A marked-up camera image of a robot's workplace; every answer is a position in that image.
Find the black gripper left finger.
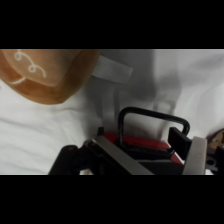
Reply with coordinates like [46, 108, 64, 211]
[49, 126, 154, 176]

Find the small wooden piece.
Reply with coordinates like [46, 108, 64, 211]
[208, 129, 224, 149]

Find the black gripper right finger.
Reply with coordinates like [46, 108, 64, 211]
[168, 126, 208, 176]

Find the white tablecloth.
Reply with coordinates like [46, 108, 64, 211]
[0, 49, 224, 176]

